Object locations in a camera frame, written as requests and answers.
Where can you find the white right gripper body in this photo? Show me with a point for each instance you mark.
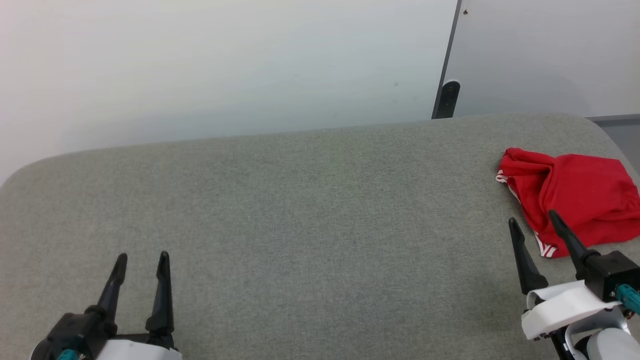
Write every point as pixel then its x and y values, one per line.
pixel 560 307

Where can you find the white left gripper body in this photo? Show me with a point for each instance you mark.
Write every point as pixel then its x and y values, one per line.
pixel 135 351

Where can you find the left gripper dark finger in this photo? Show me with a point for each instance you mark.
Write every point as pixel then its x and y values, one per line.
pixel 112 292
pixel 162 305

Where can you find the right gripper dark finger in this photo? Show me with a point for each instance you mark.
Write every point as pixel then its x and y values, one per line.
pixel 570 242
pixel 527 265

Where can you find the red Bulls jersey white sleeves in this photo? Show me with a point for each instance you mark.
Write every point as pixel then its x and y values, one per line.
pixel 590 190

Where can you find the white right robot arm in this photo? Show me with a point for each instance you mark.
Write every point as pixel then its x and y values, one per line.
pixel 610 345

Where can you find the black oblong door fitting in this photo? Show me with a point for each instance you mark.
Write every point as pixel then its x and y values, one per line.
pixel 448 100

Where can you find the grey door with dark edge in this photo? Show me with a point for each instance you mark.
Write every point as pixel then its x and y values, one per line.
pixel 540 50

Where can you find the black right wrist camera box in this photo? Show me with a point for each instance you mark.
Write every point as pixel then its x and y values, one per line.
pixel 610 272

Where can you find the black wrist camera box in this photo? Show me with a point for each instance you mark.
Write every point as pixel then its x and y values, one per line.
pixel 610 272
pixel 75 330

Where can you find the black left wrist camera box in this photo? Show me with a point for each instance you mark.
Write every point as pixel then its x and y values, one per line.
pixel 75 330

